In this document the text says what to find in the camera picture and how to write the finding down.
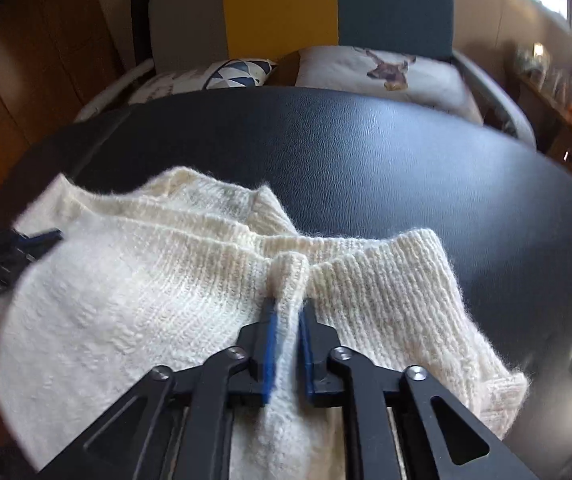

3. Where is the grey yellow teal sofa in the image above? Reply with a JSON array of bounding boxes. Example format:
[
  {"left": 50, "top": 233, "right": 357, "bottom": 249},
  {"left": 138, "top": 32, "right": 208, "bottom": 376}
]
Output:
[{"left": 73, "top": 0, "right": 537, "bottom": 148}]

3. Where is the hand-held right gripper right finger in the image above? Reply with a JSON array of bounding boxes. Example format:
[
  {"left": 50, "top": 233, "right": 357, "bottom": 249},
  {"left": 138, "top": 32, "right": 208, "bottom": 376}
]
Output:
[{"left": 298, "top": 300, "right": 542, "bottom": 480}]

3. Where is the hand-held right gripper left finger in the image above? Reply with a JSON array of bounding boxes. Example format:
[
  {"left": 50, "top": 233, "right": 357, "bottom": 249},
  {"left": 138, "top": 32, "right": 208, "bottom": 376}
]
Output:
[{"left": 38, "top": 297, "right": 279, "bottom": 480}]

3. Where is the mustard yellow pillow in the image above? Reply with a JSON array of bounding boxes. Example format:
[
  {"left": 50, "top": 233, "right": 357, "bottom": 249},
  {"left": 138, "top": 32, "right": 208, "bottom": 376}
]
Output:
[{"left": 266, "top": 52, "right": 301, "bottom": 88}]

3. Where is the deer print pillow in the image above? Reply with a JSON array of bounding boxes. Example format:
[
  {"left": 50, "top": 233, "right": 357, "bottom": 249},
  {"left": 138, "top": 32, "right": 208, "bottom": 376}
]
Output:
[{"left": 295, "top": 45, "right": 482, "bottom": 123}]

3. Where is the white knit sweater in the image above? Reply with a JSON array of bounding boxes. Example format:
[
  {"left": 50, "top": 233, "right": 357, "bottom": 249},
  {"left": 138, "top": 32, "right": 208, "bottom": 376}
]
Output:
[{"left": 0, "top": 166, "right": 529, "bottom": 480}]

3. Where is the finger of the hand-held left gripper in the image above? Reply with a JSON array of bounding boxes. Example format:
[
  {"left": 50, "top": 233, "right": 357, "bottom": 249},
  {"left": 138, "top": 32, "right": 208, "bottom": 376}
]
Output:
[{"left": 8, "top": 228, "right": 62, "bottom": 263}]

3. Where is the triangle pattern pillow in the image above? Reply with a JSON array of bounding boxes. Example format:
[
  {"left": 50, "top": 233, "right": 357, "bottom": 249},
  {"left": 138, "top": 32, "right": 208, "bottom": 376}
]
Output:
[{"left": 128, "top": 57, "right": 277, "bottom": 106}]

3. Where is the cluttered wooden shelf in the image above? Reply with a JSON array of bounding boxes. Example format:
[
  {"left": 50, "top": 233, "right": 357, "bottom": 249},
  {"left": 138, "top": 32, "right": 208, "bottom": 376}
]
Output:
[{"left": 506, "top": 42, "right": 572, "bottom": 196}]

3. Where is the wooden wardrobe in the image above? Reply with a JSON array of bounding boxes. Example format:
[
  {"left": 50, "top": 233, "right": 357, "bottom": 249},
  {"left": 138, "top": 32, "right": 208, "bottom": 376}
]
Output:
[{"left": 0, "top": 0, "right": 134, "bottom": 211}]

